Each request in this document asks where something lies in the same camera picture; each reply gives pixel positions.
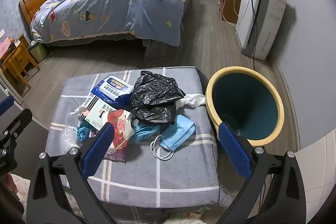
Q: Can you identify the black cable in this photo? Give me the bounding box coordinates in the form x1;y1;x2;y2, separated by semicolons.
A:
249;0;263;71

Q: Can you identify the grey plaid cushion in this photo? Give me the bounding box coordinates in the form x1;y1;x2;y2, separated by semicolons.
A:
45;67;237;214

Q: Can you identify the blue wet wipes packet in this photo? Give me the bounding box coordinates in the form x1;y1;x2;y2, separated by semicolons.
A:
91;75;135;104

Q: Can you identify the white wipe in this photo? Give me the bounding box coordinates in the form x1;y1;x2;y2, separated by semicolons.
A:
70;105;90;117
178;94;206;109

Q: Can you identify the blue plastic cover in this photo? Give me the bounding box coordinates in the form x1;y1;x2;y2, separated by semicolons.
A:
76;122;91;142

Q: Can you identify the white air purifier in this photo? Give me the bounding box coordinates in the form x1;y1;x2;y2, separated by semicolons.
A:
235;0;288;60

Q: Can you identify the black plastic bag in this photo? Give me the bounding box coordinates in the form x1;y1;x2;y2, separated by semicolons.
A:
130;70;186;125

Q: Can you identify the blue bin with yellow rim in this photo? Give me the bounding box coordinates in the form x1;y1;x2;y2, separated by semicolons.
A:
205;67;285;147

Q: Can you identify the wooden cabinet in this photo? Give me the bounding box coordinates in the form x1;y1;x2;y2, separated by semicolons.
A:
219;0;246;28

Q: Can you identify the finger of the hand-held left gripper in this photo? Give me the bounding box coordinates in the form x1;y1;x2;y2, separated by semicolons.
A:
0;95;33;136

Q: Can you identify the blue face mask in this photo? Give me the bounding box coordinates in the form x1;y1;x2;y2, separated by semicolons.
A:
150;114;196;161
131;124;160;144

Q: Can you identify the grey bed sheet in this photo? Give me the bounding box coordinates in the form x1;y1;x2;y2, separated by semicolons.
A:
50;0;197;67

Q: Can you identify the white fluffy cloth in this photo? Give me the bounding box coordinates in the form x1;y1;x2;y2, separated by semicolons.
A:
10;174;34;205

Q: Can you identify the white and green medicine box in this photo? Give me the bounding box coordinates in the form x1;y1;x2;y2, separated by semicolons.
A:
84;97;126;131

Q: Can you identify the wooden stool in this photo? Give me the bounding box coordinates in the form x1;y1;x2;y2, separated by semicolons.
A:
1;44;42;90

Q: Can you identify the wooden nightstand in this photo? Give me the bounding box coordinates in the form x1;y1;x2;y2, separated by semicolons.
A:
0;34;29;63

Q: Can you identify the red floral packet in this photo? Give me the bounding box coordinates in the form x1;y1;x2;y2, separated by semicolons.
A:
105;109;134;161

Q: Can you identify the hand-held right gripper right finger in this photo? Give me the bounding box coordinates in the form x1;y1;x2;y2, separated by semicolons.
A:
218;122;307;224

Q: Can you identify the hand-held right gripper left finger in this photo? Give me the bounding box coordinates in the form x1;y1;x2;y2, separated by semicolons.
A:
26;122;116;224

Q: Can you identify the pale yellow cable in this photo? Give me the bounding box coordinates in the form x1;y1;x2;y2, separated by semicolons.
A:
221;0;238;27

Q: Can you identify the green waste bin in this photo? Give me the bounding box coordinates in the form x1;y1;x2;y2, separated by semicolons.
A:
28;40;48;63

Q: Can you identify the clear plastic bag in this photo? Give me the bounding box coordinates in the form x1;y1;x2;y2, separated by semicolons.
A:
59;126;82;154

